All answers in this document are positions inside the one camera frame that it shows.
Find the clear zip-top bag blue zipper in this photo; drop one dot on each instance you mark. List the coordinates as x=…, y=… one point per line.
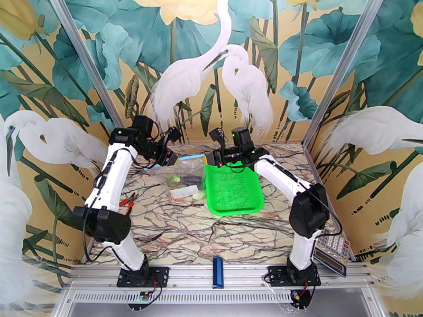
x=185, y=167

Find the bok choy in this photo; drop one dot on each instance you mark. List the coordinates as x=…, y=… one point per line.
x=173, y=182

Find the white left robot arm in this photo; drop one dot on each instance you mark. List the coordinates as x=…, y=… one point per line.
x=112, y=180

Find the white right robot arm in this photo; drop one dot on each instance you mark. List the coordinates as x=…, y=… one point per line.
x=281, y=177

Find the green plastic basket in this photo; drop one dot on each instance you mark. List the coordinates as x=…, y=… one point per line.
x=231, y=190

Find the blue metal bar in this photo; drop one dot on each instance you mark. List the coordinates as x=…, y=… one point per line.
x=217, y=273

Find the slotted metal panel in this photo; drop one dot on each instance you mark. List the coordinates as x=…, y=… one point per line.
x=198, y=297

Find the grey desk calculator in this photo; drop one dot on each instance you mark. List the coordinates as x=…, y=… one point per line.
x=333, y=253

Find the aluminium frame post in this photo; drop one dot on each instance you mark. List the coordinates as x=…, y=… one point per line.
x=343, y=68
x=89, y=68

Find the aluminium mounting rail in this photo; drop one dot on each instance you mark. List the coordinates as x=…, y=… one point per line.
x=191, y=276

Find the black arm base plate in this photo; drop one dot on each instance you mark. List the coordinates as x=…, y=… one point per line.
x=277, y=276
x=158, y=276

